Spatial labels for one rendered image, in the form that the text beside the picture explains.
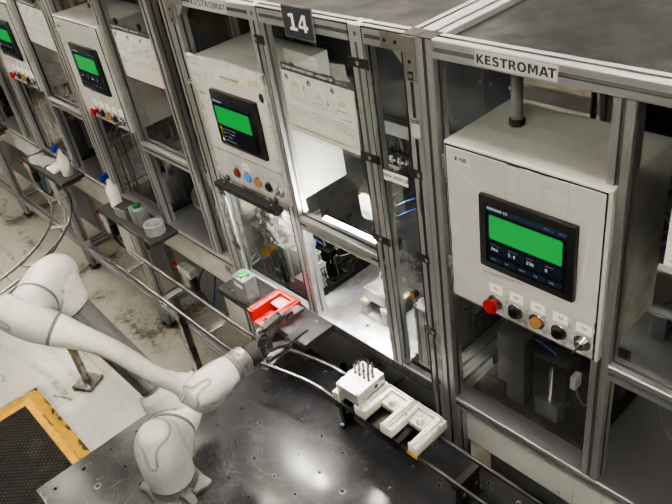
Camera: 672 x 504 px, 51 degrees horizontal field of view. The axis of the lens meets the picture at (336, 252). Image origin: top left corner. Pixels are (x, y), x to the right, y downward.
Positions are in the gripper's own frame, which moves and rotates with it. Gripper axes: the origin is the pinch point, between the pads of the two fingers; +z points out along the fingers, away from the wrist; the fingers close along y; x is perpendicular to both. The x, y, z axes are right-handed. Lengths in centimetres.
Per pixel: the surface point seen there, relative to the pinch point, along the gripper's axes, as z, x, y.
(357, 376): 7.4, -16.4, -19.6
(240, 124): 18, 35, 52
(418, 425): 8.5, -40.9, -25.8
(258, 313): 6.1, 34.4, -18.6
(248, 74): 20, 27, 70
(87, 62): 18, 142, 55
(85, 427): -48, 141, -112
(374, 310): 35.1, 3.3, -20.9
